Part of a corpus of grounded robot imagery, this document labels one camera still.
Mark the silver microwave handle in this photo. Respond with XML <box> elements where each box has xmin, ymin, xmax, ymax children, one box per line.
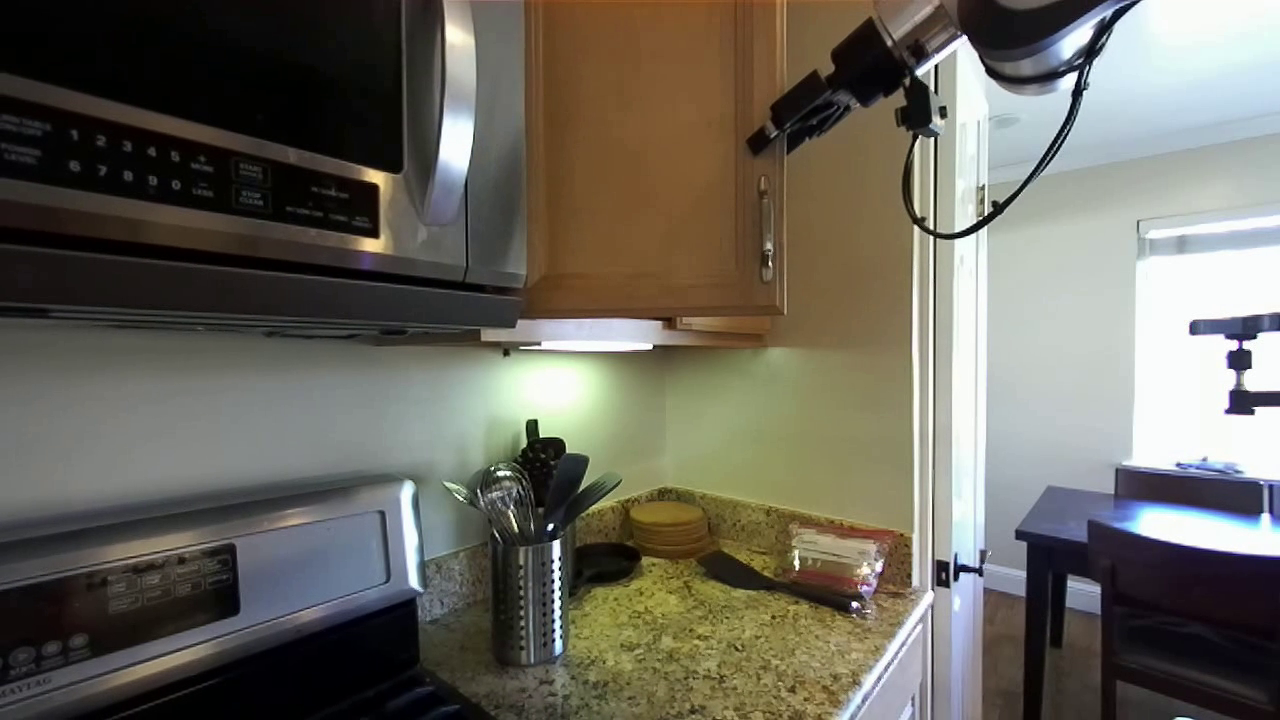
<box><xmin>403</xmin><ymin>0</ymin><xmax>481</xmax><ymax>232</ymax></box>

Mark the metal utensil holder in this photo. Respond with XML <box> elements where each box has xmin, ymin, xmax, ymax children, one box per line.
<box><xmin>488</xmin><ymin>526</ymin><xmax>575</xmax><ymax>672</ymax></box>

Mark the dark wooden table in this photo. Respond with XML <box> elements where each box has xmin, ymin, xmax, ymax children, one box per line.
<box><xmin>1010</xmin><ymin>478</ymin><xmax>1280</xmax><ymax>720</ymax></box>

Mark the white lower cabinet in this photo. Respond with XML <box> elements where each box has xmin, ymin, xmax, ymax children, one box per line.
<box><xmin>836</xmin><ymin>602</ymin><xmax>934</xmax><ymax>720</ymax></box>

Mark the small silver utensil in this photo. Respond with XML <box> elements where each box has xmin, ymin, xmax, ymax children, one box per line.
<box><xmin>439</xmin><ymin>475</ymin><xmax>488</xmax><ymax>520</ymax></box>

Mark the stainless steel stove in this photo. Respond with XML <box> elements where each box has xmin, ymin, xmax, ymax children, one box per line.
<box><xmin>0</xmin><ymin>475</ymin><xmax>492</xmax><ymax>720</ymax></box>

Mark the wooden upper cabinet body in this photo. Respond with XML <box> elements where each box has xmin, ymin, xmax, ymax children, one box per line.
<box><xmin>665</xmin><ymin>313</ymin><xmax>779</xmax><ymax>349</ymax></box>

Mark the black door lever handle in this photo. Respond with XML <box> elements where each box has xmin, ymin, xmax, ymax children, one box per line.
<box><xmin>932</xmin><ymin>549</ymin><xmax>986</xmax><ymax>592</ymax></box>

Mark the stack of wooden coasters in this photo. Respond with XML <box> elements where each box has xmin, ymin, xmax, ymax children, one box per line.
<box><xmin>621</xmin><ymin>495</ymin><xmax>721</xmax><ymax>563</ymax></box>

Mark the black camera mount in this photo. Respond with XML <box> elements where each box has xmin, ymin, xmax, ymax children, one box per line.
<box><xmin>1188</xmin><ymin>309</ymin><xmax>1280</xmax><ymax>419</ymax></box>

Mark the small black dish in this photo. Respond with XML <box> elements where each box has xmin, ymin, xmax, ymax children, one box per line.
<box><xmin>573</xmin><ymin>540</ymin><xmax>646</xmax><ymax>592</ymax></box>

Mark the under-cabinet light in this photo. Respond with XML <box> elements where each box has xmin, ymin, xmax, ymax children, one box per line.
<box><xmin>474</xmin><ymin>313</ymin><xmax>665</xmax><ymax>359</ymax></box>

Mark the black slim kitchen utensil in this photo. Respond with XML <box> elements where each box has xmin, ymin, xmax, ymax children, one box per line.
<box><xmin>551</xmin><ymin>470</ymin><xmax>629</xmax><ymax>534</ymax></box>

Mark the white room door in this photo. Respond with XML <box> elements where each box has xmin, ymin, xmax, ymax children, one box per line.
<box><xmin>932</xmin><ymin>54</ymin><xmax>997</xmax><ymax>720</ymax></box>

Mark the black flat spatula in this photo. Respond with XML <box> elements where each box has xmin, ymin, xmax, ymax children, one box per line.
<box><xmin>694</xmin><ymin>549</ymin><xmax>862</xmax><ymax>614</ymax></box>

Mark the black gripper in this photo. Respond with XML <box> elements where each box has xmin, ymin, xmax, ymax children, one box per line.
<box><xmin>743</xmin><ymin>11</ymin><xmax>934</xmax><ymax>158</ymax></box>

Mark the white door frame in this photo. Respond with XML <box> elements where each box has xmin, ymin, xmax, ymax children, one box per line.
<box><xmin>908</xmin><ymin>122</ymin><xmax>940</xmax><ymax>720</ymax></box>

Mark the black rounded kitchen utensil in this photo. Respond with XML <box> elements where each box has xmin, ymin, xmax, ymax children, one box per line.
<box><xmin>517</xmin><ymin>414</ymin><xmax>573</xmax><ymax>501</ymax></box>

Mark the black slotted turner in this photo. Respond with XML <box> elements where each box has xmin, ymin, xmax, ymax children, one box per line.
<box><xmin>534</xmin><ymin>452</ymin><xmax>590</xmax><ymax>534</ymax></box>

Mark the window with white blind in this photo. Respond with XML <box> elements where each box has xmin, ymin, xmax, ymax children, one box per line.
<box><xmin>1133</xmin><ymin>209</ymin><xmax>1280</xmax><ymax>475</ymax></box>

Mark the dark wooden chair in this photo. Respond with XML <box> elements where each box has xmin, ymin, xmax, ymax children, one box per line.
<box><xmin>1113</xmin><ymin>458</ymin><xmax>1271</xmax><ymax>520</ymax></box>
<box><xmin>1084</xmin><ymin>517</ymin><xmax>1280</xmax><ymax>720</ymax></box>

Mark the silver cabinet door handle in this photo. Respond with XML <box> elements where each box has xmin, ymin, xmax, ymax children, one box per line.
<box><xmin>756</xmin><ymin>173</ymin><xmax>779</xmax><ymax>288</ymax></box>

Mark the stainless steel microwave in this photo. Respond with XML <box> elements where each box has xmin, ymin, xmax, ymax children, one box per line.
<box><xmin>0</xmin><ymin>0</ymin><xmax>533</xmax><ymax>341</ymax></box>

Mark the metal whisk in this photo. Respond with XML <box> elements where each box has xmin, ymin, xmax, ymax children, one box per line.
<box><xmin>470</xmin><ymin>458</ymin><xmax>540</xmax><ymax>545</ymax></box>

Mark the wooden cabinet door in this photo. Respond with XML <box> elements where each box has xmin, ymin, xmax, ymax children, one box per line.
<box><xmin>524</xmin><ymin>0</ymin><xmax>791</xmax><ymax>325</ymax></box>

